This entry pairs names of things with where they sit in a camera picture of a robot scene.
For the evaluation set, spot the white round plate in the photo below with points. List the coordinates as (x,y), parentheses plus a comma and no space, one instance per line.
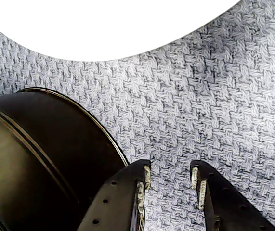
(91,24)

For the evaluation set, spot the black metal bucket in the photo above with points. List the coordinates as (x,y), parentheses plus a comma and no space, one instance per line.
(43,156)

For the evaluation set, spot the blue woven table cloth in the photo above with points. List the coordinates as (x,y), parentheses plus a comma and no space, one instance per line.
(200,108)

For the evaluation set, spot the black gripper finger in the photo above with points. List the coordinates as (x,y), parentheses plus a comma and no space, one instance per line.
(118,204)
(228,211)

